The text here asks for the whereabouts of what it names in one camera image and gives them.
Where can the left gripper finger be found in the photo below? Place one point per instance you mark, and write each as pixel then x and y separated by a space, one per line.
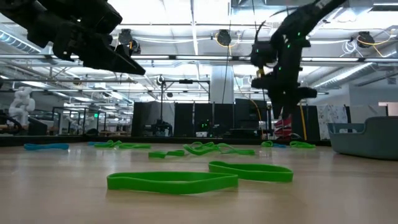
pixel 115 63
pixel 126 51

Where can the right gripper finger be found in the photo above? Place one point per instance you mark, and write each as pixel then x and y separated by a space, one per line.
pixel 276 104
pixel 288 104

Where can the knotted green rubber band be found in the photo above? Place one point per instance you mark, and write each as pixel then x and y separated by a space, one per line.
pixel 267 143
pixel 101 145

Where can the blue rubber band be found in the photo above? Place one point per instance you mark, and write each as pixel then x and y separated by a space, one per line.
pixel 94 143
pixel 46 146
pixel 280 145

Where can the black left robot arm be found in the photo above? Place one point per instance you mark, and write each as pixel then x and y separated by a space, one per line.
pixel 12 9

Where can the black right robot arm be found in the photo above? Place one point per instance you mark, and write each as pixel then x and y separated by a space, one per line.
pixel 304 18

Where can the black partition panel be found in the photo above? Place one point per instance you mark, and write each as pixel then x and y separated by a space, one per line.
pixel 250 113
pixel 224 118
pixel 311 121
pixel 149 112

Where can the white column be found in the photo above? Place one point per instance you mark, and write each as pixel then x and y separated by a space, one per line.
pixel 222 84

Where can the black device with green lights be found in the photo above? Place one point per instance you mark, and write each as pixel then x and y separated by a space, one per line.
pixel 203 125

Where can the white robot figure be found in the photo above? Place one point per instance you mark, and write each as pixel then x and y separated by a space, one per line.
pixel 21 105

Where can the teal blue plastic basket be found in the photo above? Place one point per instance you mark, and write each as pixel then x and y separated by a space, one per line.
pixel 367 140

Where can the black chair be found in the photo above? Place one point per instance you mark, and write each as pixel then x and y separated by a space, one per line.
pixel 37 126

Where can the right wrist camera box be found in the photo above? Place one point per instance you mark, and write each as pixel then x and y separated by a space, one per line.
pixel 262 54

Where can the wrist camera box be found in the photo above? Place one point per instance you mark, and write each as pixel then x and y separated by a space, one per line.
pixel 102 15
pixel 262 54

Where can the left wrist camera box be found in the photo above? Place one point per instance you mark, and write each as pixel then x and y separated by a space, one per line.
pixel 102 15

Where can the black camera rig frame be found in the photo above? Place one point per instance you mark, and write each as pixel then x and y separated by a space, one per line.
pixel 186 81

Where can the black aluminium table frame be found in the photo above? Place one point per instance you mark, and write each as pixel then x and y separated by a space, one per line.
pixel 62 139

